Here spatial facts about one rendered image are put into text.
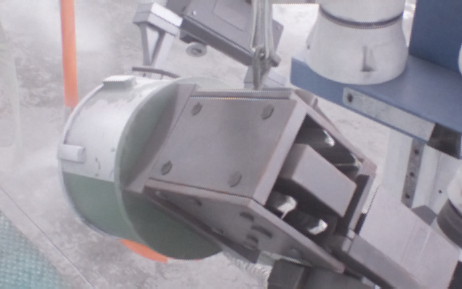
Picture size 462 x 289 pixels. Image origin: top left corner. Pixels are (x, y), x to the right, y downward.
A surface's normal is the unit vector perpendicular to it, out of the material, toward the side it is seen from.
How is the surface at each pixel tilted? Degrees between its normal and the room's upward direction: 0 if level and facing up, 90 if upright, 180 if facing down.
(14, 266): 0
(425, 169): 90
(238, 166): 43
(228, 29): 65
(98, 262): 0
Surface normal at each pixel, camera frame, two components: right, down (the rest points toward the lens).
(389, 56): 0.45, 0.20
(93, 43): 0.00, -0.79
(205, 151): -0.66, -0.49
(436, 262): 0.62, 0.07
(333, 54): -0.59, 0.15
